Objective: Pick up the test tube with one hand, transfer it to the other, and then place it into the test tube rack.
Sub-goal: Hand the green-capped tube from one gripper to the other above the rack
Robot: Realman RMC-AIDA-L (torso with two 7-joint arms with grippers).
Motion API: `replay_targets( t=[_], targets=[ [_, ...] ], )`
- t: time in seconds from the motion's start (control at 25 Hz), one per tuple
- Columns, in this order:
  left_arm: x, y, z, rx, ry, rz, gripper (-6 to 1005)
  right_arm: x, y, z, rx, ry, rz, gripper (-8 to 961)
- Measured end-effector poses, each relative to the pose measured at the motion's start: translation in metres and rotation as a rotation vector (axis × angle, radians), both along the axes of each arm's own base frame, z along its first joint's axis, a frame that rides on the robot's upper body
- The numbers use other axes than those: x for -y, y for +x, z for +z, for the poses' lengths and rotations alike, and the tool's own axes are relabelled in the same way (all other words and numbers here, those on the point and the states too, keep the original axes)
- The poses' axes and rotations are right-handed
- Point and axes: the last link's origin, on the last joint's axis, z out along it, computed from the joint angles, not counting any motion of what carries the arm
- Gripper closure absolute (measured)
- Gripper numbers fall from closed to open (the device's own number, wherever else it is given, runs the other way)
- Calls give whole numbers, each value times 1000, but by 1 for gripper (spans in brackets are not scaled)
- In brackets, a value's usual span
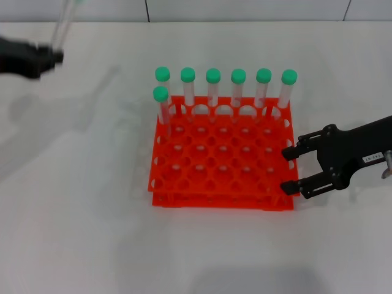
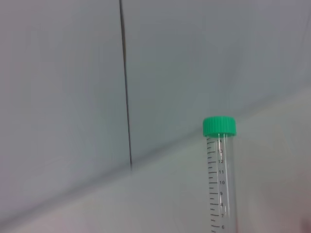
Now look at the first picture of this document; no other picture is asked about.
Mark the right arm cable with plug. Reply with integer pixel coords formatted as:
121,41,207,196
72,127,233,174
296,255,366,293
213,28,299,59
380,149,392,180

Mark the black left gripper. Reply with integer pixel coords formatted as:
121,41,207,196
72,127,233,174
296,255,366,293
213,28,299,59
0,37,64,81

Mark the green capped clear test tube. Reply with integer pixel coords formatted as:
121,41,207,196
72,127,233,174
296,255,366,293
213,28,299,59
179,67,196,120
230,68,247,120
205,68,222,120
153,86,172,138
254,68,273,120
154,66,175,116
50,0,86,51
274,69,298,119

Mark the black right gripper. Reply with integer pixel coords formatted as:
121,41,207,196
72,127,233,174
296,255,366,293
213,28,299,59
281,115,392,200

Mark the orange plastic test tube rack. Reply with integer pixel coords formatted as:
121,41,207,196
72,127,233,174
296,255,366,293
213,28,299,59
148,95,301,213

